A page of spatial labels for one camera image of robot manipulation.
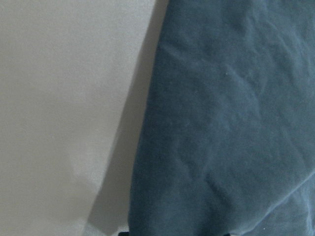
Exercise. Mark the black graphic t-shirt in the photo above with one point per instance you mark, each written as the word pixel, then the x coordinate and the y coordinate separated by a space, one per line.
pixel 227 146

